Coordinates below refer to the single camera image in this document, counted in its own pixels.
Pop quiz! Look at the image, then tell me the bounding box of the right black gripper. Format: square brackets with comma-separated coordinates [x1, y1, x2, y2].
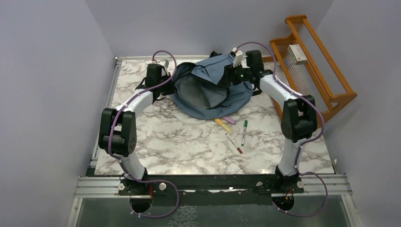
[217, 61, 252, 88]

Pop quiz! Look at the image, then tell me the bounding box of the blue student backpack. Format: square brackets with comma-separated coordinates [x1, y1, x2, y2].
[172, 52, 260, 120]

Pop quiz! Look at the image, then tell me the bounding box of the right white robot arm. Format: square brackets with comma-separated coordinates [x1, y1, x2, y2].
[224, 47, 318, 192]

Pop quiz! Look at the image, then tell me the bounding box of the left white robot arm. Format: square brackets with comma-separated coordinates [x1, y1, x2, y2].
[98, 60, 174, 194]

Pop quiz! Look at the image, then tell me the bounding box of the pink highlighter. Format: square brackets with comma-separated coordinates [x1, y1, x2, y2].
[223, 116, 236, 124]

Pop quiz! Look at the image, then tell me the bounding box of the green marker pen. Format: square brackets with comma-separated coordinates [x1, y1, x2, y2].
[241, 120, 248, 146]

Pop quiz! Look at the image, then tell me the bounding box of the yellow orange highlighter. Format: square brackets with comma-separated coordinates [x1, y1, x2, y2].
[214, 118, 233, 134]

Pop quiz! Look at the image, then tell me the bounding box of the small white box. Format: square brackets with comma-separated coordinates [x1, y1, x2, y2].
[288, 44, 308, 65]

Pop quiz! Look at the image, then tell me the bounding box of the orange wooden rack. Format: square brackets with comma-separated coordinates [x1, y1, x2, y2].
[270, 15, 357, 122]

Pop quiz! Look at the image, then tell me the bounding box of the red marker pen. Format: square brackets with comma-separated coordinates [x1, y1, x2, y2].
[226, 133, 243, 154]

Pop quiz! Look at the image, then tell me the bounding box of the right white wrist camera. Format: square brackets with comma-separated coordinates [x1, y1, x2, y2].
[230, 47, 244, 68]

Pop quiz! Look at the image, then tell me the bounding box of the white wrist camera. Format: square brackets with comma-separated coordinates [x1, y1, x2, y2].
[157, 59, 169, 76]
[230, 47, 244, 68]

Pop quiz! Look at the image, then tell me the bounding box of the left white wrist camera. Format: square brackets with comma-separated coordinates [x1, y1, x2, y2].
[157, 59, 169, 76]

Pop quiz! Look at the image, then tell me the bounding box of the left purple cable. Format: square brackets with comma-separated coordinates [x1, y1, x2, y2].
[107, 50, 181, 219]

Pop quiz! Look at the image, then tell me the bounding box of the purple cable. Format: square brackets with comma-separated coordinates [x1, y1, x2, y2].
[107, 50, 181, 219]
[236, 42, 330, 218]

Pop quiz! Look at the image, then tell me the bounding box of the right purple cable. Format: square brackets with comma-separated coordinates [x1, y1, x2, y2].
[236, 42, 330, 218]

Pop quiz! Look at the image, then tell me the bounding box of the black metal base rail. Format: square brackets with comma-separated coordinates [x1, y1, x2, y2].
[118, 174, 304, 206]

